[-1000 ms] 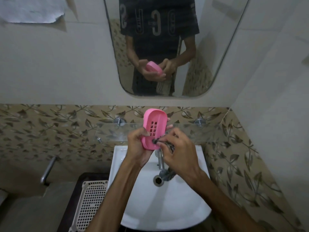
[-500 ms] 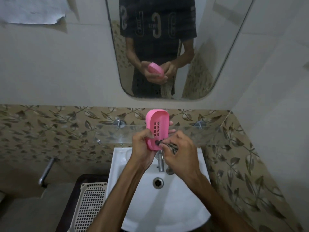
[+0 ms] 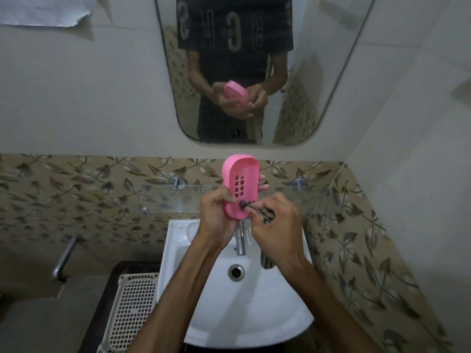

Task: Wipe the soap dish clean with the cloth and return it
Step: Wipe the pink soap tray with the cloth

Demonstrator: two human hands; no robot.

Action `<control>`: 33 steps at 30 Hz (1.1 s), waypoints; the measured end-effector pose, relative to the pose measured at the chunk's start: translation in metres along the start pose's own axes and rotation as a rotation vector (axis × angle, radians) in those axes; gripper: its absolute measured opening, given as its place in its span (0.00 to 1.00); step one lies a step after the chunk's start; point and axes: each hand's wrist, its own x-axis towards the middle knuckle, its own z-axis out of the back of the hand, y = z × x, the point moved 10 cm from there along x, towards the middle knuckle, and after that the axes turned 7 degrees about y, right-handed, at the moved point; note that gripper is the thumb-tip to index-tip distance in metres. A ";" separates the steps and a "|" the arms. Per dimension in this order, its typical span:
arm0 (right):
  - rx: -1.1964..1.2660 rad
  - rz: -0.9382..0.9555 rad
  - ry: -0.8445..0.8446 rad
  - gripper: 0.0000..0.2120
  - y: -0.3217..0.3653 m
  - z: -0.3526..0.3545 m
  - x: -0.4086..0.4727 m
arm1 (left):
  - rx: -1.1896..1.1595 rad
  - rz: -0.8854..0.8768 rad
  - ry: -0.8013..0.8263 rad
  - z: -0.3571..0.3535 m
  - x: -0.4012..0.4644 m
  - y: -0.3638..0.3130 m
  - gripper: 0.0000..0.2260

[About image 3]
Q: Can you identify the pink plastic soap dish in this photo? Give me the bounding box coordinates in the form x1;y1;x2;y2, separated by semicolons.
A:
221;154;260;220

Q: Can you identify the clear glass shelf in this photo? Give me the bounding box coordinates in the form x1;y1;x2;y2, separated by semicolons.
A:
138;183;334;219

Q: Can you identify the dark brown stool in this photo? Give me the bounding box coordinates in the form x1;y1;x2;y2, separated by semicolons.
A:
77;260;162;353

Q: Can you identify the white ceramic sink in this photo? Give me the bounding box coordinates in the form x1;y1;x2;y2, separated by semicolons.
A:
156;218;314;349

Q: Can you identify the chrome sink faucet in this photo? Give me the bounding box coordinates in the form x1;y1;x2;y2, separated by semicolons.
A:
234;221;253;257

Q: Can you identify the rounded wall mirror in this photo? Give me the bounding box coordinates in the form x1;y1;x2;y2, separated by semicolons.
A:
153;0;378;147

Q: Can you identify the white perforated plastic basket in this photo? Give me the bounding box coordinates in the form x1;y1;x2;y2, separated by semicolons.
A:
97;272;159;353

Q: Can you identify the chrome wall tap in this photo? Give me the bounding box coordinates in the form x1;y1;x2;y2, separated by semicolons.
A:
51;234;85;283

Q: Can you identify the person's right hand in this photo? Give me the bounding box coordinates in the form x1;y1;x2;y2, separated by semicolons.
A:
241;193;306;269

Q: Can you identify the person's right forearm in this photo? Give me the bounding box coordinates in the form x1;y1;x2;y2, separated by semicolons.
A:
281;259;383;353

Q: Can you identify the person's left forearm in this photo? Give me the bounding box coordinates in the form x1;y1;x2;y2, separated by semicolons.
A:
127;235;231;353

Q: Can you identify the checkered cleaning cloth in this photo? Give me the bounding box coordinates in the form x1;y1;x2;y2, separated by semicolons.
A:
239;200;277;271

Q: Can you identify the torn white wall paper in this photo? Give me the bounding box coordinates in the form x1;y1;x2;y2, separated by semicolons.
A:
0;0;93;28

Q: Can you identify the metal sink drain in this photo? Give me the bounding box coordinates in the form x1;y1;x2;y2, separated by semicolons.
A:
227;263;246;282

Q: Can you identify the person's left hand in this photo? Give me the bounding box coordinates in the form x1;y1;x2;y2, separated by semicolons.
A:
198;174;270;251

